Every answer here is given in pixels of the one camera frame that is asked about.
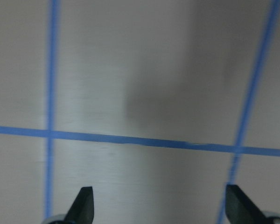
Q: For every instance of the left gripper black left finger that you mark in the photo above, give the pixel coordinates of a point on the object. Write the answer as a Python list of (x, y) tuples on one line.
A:
[(82, 209)]

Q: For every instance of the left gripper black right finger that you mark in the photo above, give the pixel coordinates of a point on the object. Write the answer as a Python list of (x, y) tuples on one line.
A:
[(240, 209)]

